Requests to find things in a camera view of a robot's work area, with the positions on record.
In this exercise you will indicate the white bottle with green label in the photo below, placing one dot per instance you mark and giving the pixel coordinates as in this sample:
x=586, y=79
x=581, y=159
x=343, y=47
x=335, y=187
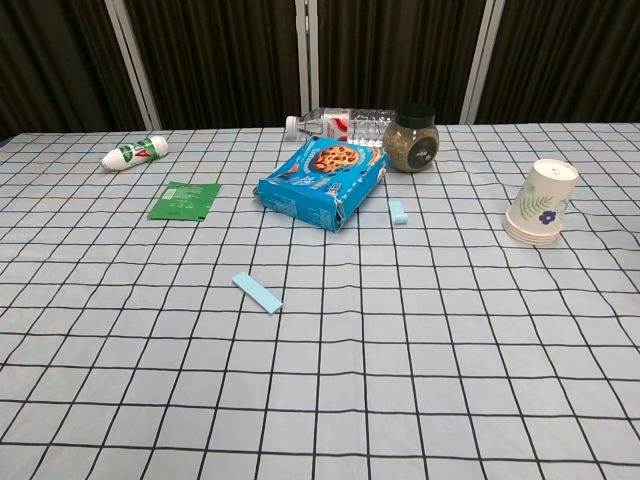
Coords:
x=132, y=152

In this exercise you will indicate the spice jar with black lid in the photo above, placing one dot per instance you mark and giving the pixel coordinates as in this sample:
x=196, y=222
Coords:
x=410, y=145

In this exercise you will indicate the small light blue block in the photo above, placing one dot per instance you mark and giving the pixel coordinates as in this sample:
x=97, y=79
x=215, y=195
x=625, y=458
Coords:
x=399, y=214

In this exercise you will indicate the green foil packet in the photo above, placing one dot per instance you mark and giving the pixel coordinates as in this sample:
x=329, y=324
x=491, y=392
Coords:
x=182, y=200

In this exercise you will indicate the blue cookie box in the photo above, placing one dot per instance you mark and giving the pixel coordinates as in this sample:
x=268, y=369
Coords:
x=310, y=200

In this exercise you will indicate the clear plastic water bottle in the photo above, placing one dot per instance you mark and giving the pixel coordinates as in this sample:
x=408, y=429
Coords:
x=330, y=122

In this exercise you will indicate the black folding screen panel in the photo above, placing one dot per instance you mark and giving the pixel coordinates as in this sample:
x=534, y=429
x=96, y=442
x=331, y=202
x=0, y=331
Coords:
x=575, y=55
x=225, y=60
x=55, y=60
x=400, y=50

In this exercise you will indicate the blue checkered tablecloth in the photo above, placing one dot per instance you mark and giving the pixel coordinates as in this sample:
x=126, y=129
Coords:
x=350, y=375

